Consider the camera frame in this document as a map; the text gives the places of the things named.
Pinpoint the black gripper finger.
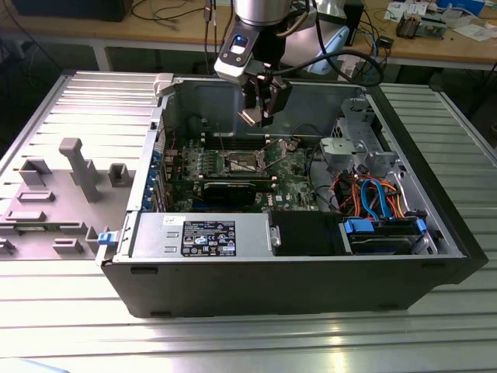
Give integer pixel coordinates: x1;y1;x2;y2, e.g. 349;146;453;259
241;75;260;114
259;75;294;127

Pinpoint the silver green CPU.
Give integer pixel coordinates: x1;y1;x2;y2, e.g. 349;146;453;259
237;108;265;127

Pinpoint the metal socket cover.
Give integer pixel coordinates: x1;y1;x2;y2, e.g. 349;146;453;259
259;138;290;171

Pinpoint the CPU socket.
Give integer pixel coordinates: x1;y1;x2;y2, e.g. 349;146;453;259
217;148;271;176

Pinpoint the copper CPU cooler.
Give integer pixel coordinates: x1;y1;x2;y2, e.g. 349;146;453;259
394;11;422;39

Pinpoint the silver drive cage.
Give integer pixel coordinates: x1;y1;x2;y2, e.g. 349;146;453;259
332;96;389;156

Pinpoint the green motherboard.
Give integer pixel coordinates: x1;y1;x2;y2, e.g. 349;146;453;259
162;134;325;214

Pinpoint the pale case release latch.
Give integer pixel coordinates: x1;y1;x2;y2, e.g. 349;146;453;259
152;71;176;98

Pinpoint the wooden desk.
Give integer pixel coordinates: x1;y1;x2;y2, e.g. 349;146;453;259
0;0;497;73

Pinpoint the black graphics card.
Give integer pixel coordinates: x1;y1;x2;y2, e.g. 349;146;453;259
170;179;259;211

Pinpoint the white paper sheet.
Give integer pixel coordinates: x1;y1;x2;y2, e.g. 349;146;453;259
452;23;497;43
384;2;415;21

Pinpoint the black plastic shroud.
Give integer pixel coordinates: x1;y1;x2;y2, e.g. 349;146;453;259
270;211;346;257

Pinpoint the silver power supply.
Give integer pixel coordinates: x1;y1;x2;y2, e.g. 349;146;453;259
130;212;273;260

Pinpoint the grey parts rack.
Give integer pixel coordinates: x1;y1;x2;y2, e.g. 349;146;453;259
0;137;136;262

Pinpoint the black open PC case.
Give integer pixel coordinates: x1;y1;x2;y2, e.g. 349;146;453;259
95;72;489;319

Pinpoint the blue box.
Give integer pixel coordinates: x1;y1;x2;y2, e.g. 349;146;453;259
434;0;486;12

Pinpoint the large black box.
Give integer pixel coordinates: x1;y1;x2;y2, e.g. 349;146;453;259
11;0;127;23

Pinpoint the pale blue rounded object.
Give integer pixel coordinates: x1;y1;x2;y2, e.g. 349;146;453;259
0;357;55;373

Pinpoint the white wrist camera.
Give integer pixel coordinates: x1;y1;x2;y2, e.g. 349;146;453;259
213;33;261;83

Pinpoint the brown braided hose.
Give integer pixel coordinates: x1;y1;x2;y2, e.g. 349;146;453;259
279;5;318;38

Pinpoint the thin black wire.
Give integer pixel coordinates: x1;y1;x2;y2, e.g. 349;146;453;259
287;123;324;139

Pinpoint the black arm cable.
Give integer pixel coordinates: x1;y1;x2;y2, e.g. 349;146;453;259
271;50;385;89

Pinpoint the silver metal bracket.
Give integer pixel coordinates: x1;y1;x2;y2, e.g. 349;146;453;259
318;135;368;175

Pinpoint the blue cable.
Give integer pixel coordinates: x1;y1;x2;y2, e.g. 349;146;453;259
370;29;385;69

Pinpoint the orange wire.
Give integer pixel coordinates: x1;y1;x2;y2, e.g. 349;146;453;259
382;176;408;221
339;174;364;214

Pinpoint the blue wire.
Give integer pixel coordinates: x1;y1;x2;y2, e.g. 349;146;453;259
370;176;391;221
360;181;376;217

